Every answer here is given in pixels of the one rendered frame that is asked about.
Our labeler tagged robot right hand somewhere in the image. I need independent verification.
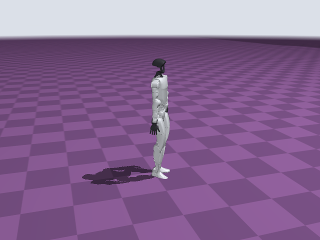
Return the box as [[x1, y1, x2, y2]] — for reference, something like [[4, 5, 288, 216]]
[[150, 119, 160, 135]]

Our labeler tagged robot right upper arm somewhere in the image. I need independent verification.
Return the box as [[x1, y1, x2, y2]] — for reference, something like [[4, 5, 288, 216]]
[[151, 80, 161, 106]]

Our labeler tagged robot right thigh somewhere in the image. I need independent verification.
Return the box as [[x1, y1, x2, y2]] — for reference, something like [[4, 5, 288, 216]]
[[153, 115, 166, 151]]

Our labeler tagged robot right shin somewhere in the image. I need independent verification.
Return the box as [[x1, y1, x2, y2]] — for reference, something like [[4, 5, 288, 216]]
[[153, 145, 164, 174]]

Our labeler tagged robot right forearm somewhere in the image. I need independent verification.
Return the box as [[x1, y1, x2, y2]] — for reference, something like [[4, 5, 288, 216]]
[[152, 100, 159, 123]]

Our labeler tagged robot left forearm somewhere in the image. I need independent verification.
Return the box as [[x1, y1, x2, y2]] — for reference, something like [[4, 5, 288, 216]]
[[164, 96, 169, 111]]

